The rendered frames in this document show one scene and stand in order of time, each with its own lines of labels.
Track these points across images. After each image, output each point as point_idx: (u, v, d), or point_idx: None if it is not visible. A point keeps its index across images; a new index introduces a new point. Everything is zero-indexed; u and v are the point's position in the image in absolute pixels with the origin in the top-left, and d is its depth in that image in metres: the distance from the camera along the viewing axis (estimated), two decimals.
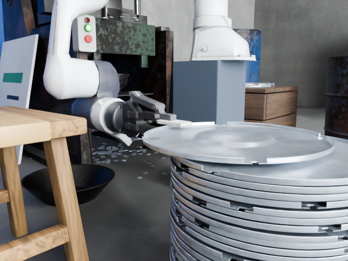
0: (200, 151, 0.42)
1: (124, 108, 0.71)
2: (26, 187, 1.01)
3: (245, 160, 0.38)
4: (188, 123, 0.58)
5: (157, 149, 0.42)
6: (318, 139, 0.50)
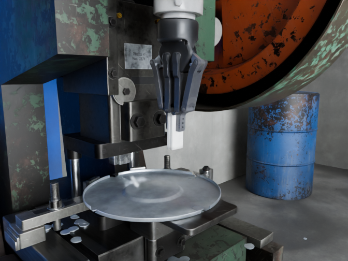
0: (146, 175, 0.78)
1: (182, 46, 0.55)
2: None
3: (119, 176, 0.78)
4: (178, 148, 0.61)
5: (163, 170, 0.82)
6: (97, 207, 0.59)
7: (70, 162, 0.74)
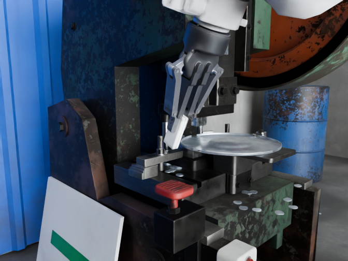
0: (193, 144, 0.91)
1: (214, 56, 0.55)
2: None
3: None
4: (171, 143, 0.64)
5: (180, 141, 0.95)
6: None
7: (163, 125, 0.99)
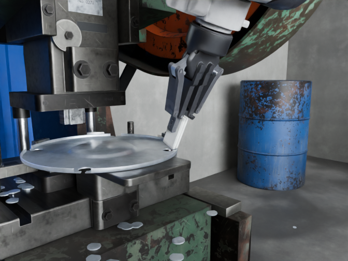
0: (147, 157, 0.56)
1: (216, 57, 0.56)
2: None
3: None
4: (170, 143, 0.64)
5: (142, 165, 0.50)
6: (118, 136, 0.74)
7: (16, 122, 0.67)
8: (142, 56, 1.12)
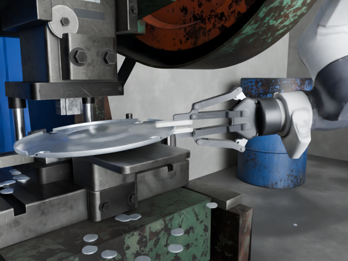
0: (151, 126, 0.64)
1: None
2: None
3: None
4: (155, 124, 0.60)
5: (175, 126, 0.61)
6: None
7: (12, 113, 0.66)
8: (141, 49, 1.11)
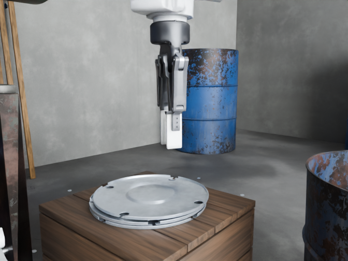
0: (174, 209, 0.72)
1: None
2: None
3: None
4: (165, 143, 0.65)
5: (162, 218, 0.67)
6: None
7: None
8: None
